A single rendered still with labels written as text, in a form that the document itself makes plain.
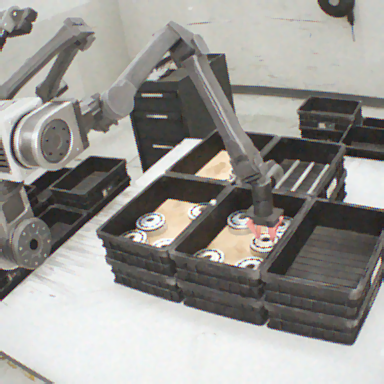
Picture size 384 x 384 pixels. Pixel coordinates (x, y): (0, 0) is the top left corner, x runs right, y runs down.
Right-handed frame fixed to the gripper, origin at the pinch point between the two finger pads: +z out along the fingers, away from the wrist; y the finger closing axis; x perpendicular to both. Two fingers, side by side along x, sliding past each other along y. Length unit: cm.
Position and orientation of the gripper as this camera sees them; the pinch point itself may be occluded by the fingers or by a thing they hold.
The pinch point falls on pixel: (265, 237)
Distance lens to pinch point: 156.8
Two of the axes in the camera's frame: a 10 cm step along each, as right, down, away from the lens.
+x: -5.5, 4.8, -6.8
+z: 1.5, 8.6, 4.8
